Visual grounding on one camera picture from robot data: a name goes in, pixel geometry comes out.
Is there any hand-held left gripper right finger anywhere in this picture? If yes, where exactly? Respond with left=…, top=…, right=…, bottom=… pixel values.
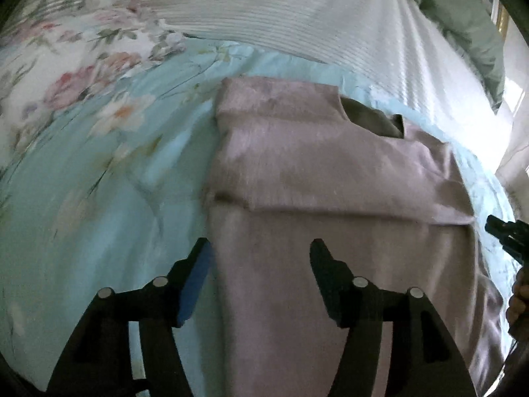
left=310, top=239, right=472, bottom=397

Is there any person's right hand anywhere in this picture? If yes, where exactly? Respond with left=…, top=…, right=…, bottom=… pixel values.
left=506, top=265, right=529, bottom=336

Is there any light blue floral bedsheet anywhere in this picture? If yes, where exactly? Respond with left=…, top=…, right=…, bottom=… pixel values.
left=0, top=40, right=522, bottom=397

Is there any white ribbed blanket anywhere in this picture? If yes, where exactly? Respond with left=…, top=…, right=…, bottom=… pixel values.
left=131, top=0, right=512, bottom=173

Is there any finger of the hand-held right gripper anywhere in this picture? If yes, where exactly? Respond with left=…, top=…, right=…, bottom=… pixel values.
left=485, top=214, right=529, bottom=264

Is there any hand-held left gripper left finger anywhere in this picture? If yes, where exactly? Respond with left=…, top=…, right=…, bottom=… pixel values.
left=46, top=237, right=215, bottom=397

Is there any mauve pink garment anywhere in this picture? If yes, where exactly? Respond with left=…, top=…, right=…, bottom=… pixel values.
left=204, top=76, right=513, bottom=397

